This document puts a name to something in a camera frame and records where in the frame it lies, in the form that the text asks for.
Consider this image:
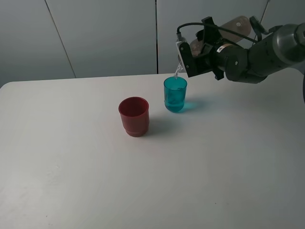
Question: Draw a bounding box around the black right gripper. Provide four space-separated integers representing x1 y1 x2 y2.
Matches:
194 25 224 81

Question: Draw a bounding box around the smoky transparent water bottle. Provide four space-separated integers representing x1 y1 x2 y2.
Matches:
176 16 252 65

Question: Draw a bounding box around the teal transparent plastic cup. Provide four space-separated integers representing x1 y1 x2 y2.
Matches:
163 76 187 113

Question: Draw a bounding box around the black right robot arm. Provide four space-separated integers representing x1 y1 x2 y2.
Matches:
187 16 305 83

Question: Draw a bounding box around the red plastic cup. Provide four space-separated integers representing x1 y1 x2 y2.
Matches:
118 97 150 137

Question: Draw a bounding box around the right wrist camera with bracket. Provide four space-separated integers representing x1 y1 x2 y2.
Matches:
176 41 198 78

